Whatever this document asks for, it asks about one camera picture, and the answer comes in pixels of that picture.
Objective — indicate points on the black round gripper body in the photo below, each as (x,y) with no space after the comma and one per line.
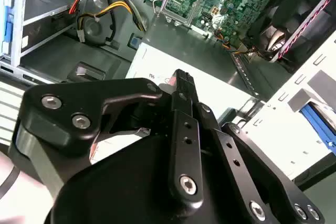
(126,187)

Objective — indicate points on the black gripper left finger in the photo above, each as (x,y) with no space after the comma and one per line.
(65,98)

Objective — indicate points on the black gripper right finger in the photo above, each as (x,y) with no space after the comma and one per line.
(244,182)

